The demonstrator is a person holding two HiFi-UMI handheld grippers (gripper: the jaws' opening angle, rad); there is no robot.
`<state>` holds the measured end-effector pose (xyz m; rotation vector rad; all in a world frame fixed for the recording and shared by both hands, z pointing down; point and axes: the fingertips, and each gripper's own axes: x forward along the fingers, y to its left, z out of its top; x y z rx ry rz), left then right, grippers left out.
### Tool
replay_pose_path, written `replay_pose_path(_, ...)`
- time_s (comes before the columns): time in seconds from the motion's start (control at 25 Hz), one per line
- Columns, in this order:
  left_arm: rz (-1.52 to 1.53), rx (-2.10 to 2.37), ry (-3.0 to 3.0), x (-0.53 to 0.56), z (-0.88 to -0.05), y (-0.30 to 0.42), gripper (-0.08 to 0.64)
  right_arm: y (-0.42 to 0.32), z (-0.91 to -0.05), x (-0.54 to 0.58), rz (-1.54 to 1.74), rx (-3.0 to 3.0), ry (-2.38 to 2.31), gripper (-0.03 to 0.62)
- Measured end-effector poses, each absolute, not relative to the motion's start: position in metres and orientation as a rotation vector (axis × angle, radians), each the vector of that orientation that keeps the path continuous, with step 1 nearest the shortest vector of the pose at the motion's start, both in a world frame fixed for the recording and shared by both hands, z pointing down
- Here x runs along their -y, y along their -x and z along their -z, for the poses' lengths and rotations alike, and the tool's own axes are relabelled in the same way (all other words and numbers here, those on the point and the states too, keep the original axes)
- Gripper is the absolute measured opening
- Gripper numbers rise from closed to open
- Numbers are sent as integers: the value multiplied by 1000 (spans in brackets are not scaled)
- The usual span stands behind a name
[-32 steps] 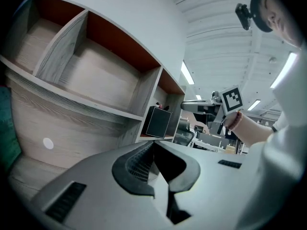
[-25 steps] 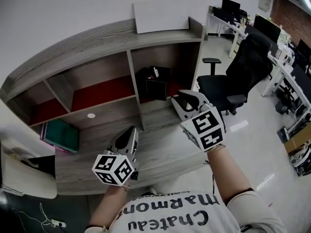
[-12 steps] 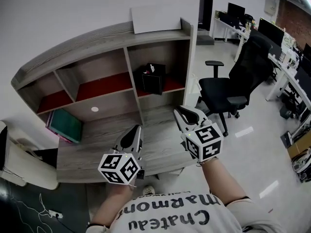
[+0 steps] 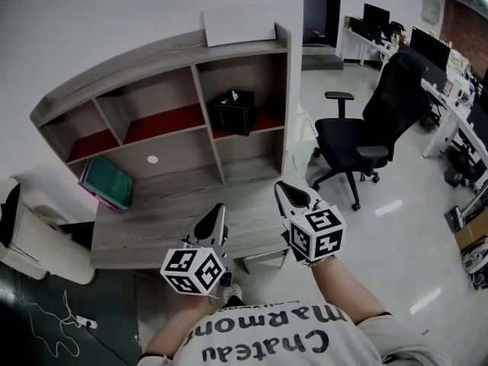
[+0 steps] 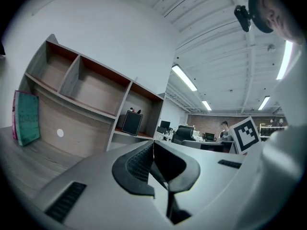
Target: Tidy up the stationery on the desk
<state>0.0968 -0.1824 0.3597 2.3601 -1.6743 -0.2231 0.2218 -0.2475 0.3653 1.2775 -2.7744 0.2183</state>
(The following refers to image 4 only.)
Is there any black white patterned item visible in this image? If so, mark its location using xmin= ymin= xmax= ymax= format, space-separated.
xmin=461 ymin=242 xmax=488 ymax=289

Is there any person's right forearm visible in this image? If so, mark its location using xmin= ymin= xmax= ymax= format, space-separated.
xmin=308 ymin=255 xmax=393 ymax=326

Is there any grey wooden desk hutch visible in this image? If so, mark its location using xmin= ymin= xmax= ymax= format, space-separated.
xmin=29 ymin=21 xmax=294 ymax=211

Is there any cardboard box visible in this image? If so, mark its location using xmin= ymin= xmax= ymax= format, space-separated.
xmin=453 ymin=219 xmax=488 ymax=251

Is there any white flat board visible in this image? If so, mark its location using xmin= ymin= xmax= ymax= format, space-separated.
xmin=201 ymin=5 xmax=278 ymax=48

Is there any black dome-shaped object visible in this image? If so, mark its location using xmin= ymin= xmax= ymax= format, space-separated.
xmin=0 ymin=183 xmax=22 ymax=249

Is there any grey desk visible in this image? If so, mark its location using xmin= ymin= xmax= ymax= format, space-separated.
xmin=88 ymin=164 xmax=302 ymax=278

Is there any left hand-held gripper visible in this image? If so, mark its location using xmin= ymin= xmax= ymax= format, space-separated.
xmin=159 ymin=203 xmax=233 ymax=297

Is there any black door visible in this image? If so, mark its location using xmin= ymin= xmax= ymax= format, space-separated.
xmin=303 ymin=0 xmax=342 ymax=47

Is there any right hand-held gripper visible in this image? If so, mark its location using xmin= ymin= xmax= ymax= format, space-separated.
xmin=274 ymin=181 xmax=348 ymax=263

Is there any person's left forearm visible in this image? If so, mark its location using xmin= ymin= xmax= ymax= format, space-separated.
xmin=144 ymin=295 xmax=226 ymax=358

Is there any wall notice board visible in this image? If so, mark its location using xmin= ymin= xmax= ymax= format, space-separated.
xmin=422 ymin=0 xmax=443 ymax=24

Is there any large black monitor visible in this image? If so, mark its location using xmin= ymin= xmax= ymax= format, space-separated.
xmin=409 ymin=27 xmax=451 ymax=70

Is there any person's white shoe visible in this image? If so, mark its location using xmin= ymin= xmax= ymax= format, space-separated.
xmin=223 ymin=282 xmax=244 ymax=300

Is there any black box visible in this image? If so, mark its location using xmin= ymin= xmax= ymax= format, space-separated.
xmin=217 ymin=88 xmax=255 ymax=137

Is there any black cable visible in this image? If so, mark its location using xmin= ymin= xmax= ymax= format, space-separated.
xmin=87 ymin=324 xmax=142 ymax=366

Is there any white office desk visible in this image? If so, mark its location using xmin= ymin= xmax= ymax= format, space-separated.
xmin=419 ymin=76 xmax=488 ymax=159

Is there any white floor cable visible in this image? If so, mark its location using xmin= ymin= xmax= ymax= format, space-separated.
xmin=0 ymin=280 xmax=81 ymax=358

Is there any black office chair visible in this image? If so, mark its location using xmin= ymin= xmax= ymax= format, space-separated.
xmin=312 ymin=51 xmax=430 ymax=211

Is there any person's white printed shirt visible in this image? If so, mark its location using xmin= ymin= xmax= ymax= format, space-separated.
xmin=139 ymin=301 xmax=451 ymax=366

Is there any teal book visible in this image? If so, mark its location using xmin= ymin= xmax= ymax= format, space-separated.
xmin=84 ymin=156 xmax=134 ymax=210

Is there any small black monitor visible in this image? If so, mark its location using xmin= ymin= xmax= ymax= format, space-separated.
xmin=362 ymin=2 xmax=391 ymax=28

